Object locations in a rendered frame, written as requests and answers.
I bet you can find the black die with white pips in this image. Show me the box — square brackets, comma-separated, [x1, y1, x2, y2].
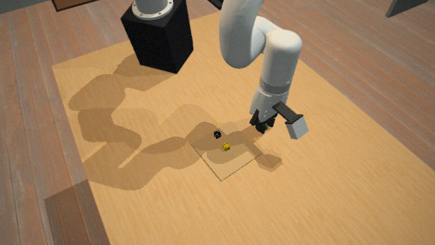
[214, 130, 221, 139]

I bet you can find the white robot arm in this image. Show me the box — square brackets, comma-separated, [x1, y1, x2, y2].
[132, 0, 309, 140]

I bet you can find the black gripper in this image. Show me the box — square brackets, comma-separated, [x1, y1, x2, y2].
[249, 82, 290, 134]

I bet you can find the beige flat mat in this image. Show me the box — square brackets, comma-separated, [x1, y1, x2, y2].
[191, 121, 262, 181]

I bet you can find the yellow die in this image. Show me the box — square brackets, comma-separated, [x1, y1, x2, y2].
[222, 143, 230, 151]

